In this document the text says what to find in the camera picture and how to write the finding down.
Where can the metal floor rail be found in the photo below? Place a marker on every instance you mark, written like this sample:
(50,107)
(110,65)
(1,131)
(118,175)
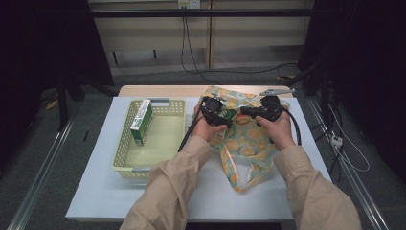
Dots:
(41,174)
(354,172)

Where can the person's left hand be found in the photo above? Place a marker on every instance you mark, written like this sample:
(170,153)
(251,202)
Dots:
(204,129)

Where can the person's right hand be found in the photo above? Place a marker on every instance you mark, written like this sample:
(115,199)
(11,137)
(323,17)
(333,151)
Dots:
(281,134)

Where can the dark metal stand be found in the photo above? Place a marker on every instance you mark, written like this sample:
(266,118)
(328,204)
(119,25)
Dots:
(311,75)

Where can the small black strip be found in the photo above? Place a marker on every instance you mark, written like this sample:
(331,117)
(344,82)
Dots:
(85,135)

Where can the orange print cloth bag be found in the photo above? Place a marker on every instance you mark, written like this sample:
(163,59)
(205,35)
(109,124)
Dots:
(252,140)

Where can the white power strip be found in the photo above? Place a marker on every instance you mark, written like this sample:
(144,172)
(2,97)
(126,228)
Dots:
(337,141)

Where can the pale perforated plastic basket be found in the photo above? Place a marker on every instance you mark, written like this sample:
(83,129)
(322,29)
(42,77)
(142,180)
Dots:
(159,140)

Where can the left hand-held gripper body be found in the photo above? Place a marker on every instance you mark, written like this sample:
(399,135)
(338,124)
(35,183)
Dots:
(212,108)

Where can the black metal stand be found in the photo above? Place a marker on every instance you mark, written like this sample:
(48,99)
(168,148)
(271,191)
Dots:
(63,102)

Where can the tall green and white box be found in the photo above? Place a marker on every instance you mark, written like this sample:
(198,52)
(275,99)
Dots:
(140,119)

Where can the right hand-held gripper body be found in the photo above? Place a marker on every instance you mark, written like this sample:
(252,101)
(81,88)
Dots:
(271,107)

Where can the long desk with black edge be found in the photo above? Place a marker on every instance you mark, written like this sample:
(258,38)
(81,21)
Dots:
(191,13)

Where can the white wall socket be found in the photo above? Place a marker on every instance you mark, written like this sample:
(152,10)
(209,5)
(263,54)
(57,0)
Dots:
(189,4)

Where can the black curtain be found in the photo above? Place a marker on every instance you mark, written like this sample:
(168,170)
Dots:
(367,48)
(38,41)

